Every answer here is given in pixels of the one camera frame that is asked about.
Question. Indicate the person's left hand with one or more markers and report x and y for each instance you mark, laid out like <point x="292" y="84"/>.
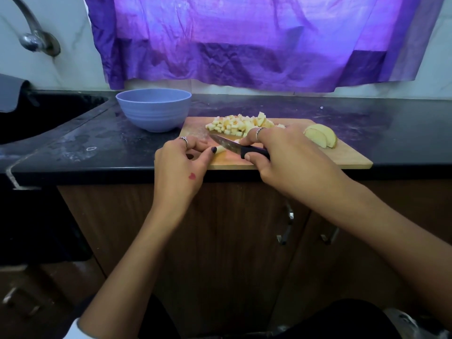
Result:
<point x="176" y="180"/>

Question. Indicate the person's right hand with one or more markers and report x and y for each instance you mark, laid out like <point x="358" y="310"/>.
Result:
<point x="300" y="166"/>

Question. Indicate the potato slice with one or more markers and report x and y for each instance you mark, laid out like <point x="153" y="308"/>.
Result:
<point x="321" y="134"/>

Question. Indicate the tan potato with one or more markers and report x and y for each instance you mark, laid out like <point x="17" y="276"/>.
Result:
<point x="220" y="149"/>

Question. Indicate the blue bowl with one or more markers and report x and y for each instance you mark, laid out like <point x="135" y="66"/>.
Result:
<point x="154" y="109"/>

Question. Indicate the pile of diced potato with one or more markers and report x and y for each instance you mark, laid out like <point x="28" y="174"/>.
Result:
<point x="236" y="124"/>

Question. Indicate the person's right forearm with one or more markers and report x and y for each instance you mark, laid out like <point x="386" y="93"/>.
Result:
<point x="399" y="250"/>

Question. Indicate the person's left forearm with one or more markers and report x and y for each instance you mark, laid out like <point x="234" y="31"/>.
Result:
<point x="131" y="275"/>

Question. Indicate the person's dark trousers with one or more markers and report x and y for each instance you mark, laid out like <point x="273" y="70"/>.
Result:
<point x="339" y="321"/>

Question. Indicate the wooden cutting board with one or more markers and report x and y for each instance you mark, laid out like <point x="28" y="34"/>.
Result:
<point x="346" y="155"/>

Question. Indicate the purple cloth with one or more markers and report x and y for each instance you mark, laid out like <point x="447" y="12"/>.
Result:
<point x="268" y="38"/>

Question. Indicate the dark sink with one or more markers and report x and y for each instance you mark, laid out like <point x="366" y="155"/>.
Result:
<point x="46" y="116"/>

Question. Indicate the grey cloth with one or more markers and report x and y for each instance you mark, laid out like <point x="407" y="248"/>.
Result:
<point x="10" y="91"/>

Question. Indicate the metal faucet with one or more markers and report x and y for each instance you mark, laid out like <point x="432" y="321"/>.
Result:
<point x="39" y="40"/>

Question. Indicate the red and white plastic bag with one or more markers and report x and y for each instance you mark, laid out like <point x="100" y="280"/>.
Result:
<point x="417" y="325"/>

